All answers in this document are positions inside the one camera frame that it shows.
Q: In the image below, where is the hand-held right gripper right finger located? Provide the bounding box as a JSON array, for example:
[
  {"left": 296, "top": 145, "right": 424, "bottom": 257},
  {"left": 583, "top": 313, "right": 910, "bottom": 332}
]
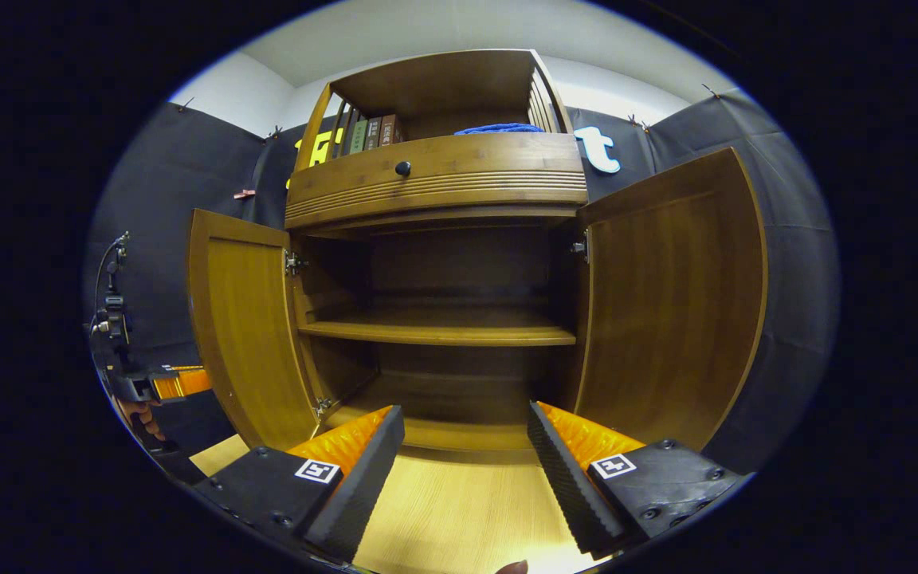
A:
[{"left": 528, "top": 401, "right": 747, "bottom": 559}]

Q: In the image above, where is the wooden ribbed drawer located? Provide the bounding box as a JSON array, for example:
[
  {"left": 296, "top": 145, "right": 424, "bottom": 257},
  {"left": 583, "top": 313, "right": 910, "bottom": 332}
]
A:
[{"left": 284, "top": 133, "right": 589, "bottom": 232}]

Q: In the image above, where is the wooden inner shelf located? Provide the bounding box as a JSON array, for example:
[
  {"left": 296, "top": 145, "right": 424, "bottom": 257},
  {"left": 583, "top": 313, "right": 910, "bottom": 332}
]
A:
[{"left": 298, "top": 307, "right": 578, "bottom": 348}]

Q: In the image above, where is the wooden cabinet door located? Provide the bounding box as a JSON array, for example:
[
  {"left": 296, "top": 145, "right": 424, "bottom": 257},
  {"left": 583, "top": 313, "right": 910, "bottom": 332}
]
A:
[
  {"left": 188, "top": 209, "right": 321, "bottom": 450},
  {"left": 575, "top": 147, "right": 769, "bottom": 452}
]

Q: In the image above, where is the wooden double-door shoe cabinet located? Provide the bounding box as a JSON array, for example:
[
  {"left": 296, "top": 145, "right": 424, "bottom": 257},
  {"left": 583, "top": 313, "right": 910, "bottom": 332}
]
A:
[{"left": 188, "top": 49, "right": 769, "bottom": 465}]

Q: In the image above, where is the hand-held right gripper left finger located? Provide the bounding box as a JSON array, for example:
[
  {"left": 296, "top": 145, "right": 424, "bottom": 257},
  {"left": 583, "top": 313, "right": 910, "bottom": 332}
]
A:
[{"left": 192, "top": 405, "right": 406, "bottom": 563}]

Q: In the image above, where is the blue cloth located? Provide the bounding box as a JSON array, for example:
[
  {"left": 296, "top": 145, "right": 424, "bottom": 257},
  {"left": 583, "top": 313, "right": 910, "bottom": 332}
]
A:
[{"left": 454, "top": 122, "right": 544, "bottom": 136}]

